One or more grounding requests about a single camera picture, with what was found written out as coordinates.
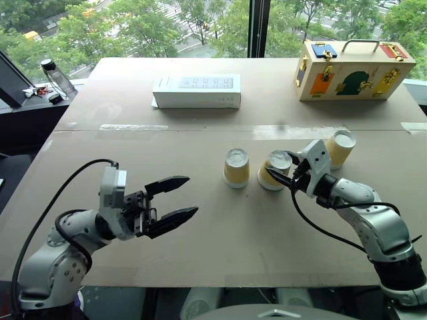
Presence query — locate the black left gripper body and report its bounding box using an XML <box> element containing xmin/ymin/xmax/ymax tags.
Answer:
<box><xmin>123</xmin><ymin>190</ymin><xmax>158</xmax><ymax>239</ymax></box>

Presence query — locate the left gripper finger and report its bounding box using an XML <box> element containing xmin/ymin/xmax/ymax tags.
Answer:
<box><xmin>143</xmin><ymin>175</ymin><xmax>191</xmax><ymax>195</ymax></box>
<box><xmin>144</xmin><ymin>205</ymin><xmax>199</xmax><ymax>240</ymax></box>

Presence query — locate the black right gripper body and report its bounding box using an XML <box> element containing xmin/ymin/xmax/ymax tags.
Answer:
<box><xmin>289</xmin><ymin>159</ymin><xmax>314</xmax><ymax>193</ymax></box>

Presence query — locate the yellow paper cup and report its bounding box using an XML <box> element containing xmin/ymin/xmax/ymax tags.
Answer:
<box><xmin>324</xmin><ymin>130</ymin><xmax>358</xmax><ymax>171</ymax></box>
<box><xmin>224</xmin><ymin>147</ymin><xmax>252</xmax><ymax>189</ymax></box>
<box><xmin>256</xmin><ymin>149</ymin><xmax>293</xmax><ymax>192</ymax></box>

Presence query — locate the pale rounded shape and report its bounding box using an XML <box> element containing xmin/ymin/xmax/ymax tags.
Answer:
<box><xmin>181</xmin><ymin>287</ymin><xmax>224</xmax><ymax>320</ymax></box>
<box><xmin>276</xmin><ymin>287</ymin><xmax>315</xmax><ymax>311</ymax></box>

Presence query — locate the white cardboard box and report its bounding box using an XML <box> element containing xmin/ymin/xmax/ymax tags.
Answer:
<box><xmin>151</xmin><ymin>73</ymin><xmax>242</xmax><ymax>110</ymax></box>

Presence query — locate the silver robot torso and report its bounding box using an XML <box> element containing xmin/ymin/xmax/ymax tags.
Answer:
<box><xmin>195</xmin><ymin>304</ymin><xmax>338</xmax><ymax>320</ymax></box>

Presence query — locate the black side table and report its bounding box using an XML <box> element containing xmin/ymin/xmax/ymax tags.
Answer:
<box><xmin>0</xmin><ymin>78</ymin><xmax>88</xmax><ymax>214</ymax></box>

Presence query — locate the clear water bottle black cap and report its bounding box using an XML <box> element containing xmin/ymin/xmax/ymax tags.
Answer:
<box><xmin>39</xmin><ymin>59</ymin><xmax>77</xmax><ymax>99</ymax></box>

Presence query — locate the black monitor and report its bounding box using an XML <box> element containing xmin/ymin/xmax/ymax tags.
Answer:
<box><xmin>0</xmin><ymin>50</ymin><xmax>35</xmax><ymax>109</ymax></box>

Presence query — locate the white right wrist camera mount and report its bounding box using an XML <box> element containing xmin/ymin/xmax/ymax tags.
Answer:
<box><xmin>296</xmin><ymin>139</ymin><xmax>333</xmax><ymax>198</ymax></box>

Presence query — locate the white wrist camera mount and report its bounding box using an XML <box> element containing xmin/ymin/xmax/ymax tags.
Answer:
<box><xmin>296</xmin><ymin>139</ymin><xmax>333</xmax><ymax>198</ymax></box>
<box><xmin>98</xmin><ymin>166</ymin><xmax>129</xmax><ymax>241</ymax></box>

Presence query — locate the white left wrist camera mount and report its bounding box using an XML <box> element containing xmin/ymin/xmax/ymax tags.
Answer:
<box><xmin>98</xmin><ymin>166</ymin><xmax>129</xmax><ymax>241</ymax></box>

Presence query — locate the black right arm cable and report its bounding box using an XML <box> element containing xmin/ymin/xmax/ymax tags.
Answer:
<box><xmin>290</xmin><ymin>166</ymin><xmax>372</xmax><ymax>254</ymax></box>

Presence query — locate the wooden lock box with handle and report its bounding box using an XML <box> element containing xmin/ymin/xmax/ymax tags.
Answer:
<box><xmin>293</xmin><ymin>39</ymin><xmax>418</xmax><ymax>102</ymax></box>

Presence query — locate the black window frame post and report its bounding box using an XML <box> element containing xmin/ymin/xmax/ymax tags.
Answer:
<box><xmin>248</xmin><ymin>0</ymin><xmax>271</xmax><ymax>59</ymax></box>

